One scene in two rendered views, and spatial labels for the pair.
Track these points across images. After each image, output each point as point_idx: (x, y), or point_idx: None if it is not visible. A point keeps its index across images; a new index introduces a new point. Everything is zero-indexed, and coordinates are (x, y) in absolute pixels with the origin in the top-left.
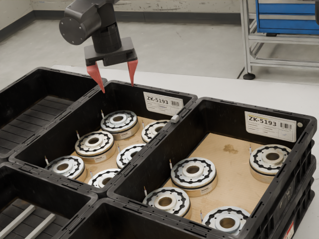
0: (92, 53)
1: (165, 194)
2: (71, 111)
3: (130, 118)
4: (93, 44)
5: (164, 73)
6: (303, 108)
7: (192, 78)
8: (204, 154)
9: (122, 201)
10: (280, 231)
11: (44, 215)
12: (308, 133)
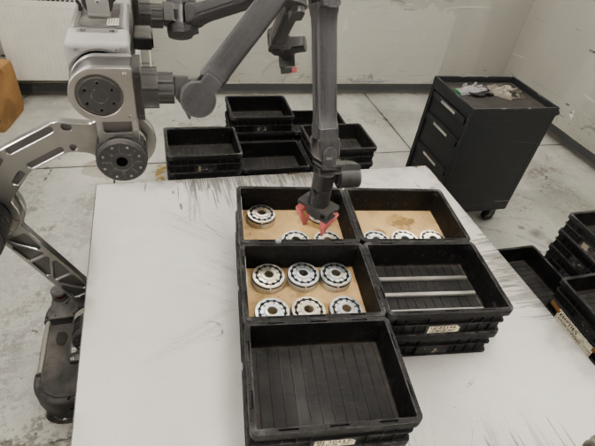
0: (331, 205)
1: None
2: (309, 314)
3: (265, 303)
4: (328, 202)
5: (74, 426)
6: (133, 263)
7: (86, 379)
8: None
9: (357, 231)
10: None
11: None
12: (253, 186)
